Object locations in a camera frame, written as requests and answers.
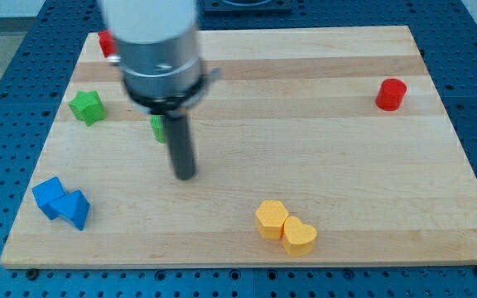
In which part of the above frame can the red block behind arm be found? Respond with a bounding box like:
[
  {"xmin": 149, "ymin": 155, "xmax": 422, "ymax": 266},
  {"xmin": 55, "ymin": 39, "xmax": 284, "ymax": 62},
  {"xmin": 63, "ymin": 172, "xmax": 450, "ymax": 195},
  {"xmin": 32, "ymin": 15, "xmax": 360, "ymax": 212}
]
[{"xmin": 97, "ymin": 30, "xmax": 118, "ymax": 58}]

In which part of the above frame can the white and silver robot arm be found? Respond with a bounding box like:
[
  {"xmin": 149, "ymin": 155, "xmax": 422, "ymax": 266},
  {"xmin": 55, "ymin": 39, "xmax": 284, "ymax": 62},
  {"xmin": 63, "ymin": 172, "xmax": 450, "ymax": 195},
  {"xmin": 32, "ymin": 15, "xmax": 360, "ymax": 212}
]
[{"xmin": 99, "ymin": 0, "xmax": 219, "ymax": 114}]

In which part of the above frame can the green circle block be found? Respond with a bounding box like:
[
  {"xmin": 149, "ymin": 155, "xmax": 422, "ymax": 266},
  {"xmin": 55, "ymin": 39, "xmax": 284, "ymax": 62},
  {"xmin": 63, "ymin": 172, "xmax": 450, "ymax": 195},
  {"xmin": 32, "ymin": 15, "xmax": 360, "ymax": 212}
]
[{"xmin": 149, "ymin": 114, "xmax": 166, "ymax": 144}]

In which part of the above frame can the green star block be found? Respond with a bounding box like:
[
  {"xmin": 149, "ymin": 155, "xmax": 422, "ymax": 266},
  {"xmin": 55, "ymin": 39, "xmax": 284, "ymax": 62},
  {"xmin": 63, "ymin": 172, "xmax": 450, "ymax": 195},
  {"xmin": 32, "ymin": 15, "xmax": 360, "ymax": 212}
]
[{"xmin": 69, "ymin": 91, "xmax": 106, "ymax": 127}]

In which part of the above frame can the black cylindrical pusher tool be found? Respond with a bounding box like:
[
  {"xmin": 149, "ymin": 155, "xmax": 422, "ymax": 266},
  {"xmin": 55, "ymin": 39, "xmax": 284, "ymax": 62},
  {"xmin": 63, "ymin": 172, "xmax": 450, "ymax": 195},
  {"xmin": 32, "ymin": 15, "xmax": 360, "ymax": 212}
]
[{"xmin": 162, "ymin": 113, "xmax": 196, "ymax": 180}]

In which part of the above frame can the yellow hexagon block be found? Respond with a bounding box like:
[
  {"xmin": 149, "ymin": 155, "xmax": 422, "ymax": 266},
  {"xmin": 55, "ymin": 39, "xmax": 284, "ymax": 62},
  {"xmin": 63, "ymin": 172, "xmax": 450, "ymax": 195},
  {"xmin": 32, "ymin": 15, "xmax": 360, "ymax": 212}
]
[{"xmin": 255, "ymin": 199, "xmax": 289, "ymax": 239}]

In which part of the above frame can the wooden board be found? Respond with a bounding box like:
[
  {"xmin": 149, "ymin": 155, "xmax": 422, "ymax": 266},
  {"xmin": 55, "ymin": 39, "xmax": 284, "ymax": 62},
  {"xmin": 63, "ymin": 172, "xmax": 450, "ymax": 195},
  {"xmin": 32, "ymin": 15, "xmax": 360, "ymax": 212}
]
[{"xmin": 0, "ymin": 26, "xmax": 477, "ymax": 269}]

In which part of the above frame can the yellow heart block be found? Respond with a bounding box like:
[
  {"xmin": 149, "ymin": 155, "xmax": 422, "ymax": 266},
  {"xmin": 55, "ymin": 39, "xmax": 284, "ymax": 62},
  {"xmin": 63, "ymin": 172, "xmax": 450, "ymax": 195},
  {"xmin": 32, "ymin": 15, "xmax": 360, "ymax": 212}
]
[{"xmin": 282, "ymin": 216, "xmax": 317, "ymax": 257}]

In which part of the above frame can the red cylinder block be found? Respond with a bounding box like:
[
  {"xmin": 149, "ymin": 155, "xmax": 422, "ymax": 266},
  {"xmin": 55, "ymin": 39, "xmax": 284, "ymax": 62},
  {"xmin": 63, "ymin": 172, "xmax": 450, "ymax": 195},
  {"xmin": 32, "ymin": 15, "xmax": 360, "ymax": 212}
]
[{"xmin": 375, "ymin": 78, "xmax": 407, "ymax": 112}]

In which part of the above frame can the blue triangle block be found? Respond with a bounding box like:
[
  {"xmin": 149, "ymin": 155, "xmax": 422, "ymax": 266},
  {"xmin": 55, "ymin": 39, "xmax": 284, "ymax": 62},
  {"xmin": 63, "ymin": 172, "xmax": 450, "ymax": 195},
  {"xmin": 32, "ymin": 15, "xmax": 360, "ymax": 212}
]
[{"xmin": 49, "ymin": 190, "xmax": 90, "ymax": 231}]

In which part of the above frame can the blue cube block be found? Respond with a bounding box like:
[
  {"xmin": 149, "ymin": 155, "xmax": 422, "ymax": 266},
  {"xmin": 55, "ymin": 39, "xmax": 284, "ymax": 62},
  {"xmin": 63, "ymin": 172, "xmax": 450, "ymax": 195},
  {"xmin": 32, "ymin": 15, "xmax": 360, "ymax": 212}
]
[{"xmin": 31, "ymin": 176, "xmax": 65, "ymax": 220}]

